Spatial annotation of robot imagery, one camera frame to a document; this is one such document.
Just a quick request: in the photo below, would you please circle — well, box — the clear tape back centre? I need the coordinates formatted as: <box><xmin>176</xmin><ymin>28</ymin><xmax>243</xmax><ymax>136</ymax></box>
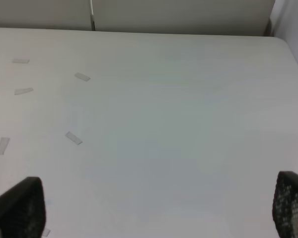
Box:
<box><xmin>12</xmin><ymin>58</ymin><xmax>30</xmax><ymax>64</ymax></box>

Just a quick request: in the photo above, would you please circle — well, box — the clear tape front right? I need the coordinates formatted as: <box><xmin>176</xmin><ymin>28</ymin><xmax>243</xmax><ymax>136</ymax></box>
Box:
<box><xmin>42</xmin><ymin>228</ymin><xmax>51</xmax><ymax>237</ymax></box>

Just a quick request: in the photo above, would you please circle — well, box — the clear tape under shirt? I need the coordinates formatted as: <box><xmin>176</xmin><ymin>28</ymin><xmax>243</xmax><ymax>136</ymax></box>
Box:
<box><xmin>14</xmin><ymin>87</ymin><xmax>34</xmax><ymax>96</ymax></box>

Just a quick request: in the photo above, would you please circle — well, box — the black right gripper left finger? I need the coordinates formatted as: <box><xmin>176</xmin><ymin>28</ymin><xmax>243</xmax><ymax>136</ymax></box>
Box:
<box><xmin>0</xmin><ymin>177</ymin><xmax>46</xmax><ymax>238</ymax></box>

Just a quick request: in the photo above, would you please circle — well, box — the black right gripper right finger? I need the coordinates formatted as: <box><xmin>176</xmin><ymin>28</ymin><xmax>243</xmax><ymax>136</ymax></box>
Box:
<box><xmin>272</xmin><ymin>171</ymin><xmax>298</xmax><ymax>238</ymax></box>

